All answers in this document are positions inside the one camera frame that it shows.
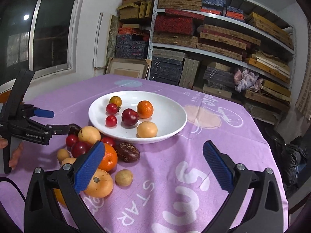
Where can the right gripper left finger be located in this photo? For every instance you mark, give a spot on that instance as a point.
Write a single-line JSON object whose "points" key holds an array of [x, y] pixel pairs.
{"points": [[42, 212]]}

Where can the lone red tomato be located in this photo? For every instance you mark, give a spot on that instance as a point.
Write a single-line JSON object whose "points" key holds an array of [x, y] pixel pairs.
{"points": [[111, 121]]}

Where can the large red tomato with stem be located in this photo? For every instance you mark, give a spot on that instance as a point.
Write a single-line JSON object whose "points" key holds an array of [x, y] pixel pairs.
{"points": [[112, 109]]}

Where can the smaller orange mandarin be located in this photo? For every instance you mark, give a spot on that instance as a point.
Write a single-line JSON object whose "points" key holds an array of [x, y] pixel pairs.
{"points": [[110, 159]]}

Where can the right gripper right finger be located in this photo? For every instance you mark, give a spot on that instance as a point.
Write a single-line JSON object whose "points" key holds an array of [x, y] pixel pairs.
{"points": [[264, 212]]}

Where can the pink plastic bag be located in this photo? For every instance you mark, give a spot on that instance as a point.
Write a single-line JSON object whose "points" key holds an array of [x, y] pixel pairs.
{"points": [[247, 80]]}

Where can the stack of blue boxes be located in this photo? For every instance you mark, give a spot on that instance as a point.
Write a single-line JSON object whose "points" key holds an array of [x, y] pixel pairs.
{"points": [[132, 43]]}

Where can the large orange mandarin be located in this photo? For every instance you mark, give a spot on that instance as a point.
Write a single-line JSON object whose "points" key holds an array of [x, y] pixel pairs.
{"points": [[144, 109]]}

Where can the framed picture leaning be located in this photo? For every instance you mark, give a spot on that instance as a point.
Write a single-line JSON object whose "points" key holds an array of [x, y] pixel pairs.
{"points": [[135, 68]]}

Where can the white oval plate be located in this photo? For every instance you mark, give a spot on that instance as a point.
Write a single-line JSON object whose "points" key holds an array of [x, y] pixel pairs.
{"points": [[169, 116]]}

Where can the pale orange round fruit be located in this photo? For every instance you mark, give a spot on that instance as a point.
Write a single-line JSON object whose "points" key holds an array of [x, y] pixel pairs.
{"points": [[147, 130]]}

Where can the small tan fruit left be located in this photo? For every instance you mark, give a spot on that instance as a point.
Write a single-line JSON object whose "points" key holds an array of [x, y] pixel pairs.
{"points": [[62, 154]]}

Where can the white metal shelf unit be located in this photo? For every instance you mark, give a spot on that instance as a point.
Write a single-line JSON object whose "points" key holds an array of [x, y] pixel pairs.
{"points": [[200, 44]]}

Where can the purple tablecloth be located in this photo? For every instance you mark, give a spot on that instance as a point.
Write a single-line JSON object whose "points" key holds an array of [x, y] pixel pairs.
{"points": [[173, 188]]}

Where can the striped yellow pepino lower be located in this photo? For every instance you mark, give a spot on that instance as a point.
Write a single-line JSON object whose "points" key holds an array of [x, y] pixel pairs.
{"points": [[100, 185]]}

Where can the small tan round fruit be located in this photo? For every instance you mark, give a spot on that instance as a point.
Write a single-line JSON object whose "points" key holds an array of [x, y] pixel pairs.
{"points": [[124, 178]]}

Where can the sliding window left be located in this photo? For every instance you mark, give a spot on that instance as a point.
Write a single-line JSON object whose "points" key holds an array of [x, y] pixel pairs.
{"points": [[39, 35]]}

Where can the white board leaning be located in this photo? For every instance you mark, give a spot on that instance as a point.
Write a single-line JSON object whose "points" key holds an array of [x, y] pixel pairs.
{"points": [[100, 44]]}

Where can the person left hand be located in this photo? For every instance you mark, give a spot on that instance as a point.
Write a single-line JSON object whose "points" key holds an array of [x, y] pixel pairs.
{"points": [[16, 153]]}

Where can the small red tomato behind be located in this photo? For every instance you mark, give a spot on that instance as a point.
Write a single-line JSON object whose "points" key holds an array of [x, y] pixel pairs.
{"points": [[71, 140]]}

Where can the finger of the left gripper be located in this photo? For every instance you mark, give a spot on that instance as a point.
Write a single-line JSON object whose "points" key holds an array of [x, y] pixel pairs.
{"points": [[29, 110], [32, 131]]}

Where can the yellow tomato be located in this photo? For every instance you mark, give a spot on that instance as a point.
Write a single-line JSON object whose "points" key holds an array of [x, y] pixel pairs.
{"points": [[59, 197], [116, 100]]}

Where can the red tomato in pile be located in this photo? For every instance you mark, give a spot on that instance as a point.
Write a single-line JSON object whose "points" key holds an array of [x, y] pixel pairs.
{"points": [[108, 140]]}

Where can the dark purple fruit behind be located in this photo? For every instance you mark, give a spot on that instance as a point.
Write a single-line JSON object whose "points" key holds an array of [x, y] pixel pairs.
{"points": [[74, 129]]}

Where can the dark red plum in pile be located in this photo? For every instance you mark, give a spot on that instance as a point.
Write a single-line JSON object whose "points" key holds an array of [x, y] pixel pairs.
{"points": [[80, 148]]}

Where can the large yellow speckled melon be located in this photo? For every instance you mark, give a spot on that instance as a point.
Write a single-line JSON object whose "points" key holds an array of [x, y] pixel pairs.
{"points": [[89, 134]]}

